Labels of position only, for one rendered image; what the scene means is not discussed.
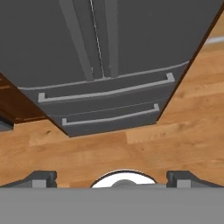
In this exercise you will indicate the dark brown wooden cabinet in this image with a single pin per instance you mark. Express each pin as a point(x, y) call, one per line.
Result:
point(16, 102)

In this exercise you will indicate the dark grey fridge drawer front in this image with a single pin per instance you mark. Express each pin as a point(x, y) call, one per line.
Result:
point(110, 124)
point(116, 100)

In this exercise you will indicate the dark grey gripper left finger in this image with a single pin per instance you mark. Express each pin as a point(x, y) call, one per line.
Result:
point(43, 178)

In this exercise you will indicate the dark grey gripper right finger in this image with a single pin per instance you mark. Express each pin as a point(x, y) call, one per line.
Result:
point(179, 178)

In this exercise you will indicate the white round disc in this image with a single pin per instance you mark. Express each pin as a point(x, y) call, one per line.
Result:
point(116, 178)

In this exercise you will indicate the dark grey fridge door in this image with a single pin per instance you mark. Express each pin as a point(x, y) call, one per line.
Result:
point(157, 32)
point(35, 40)

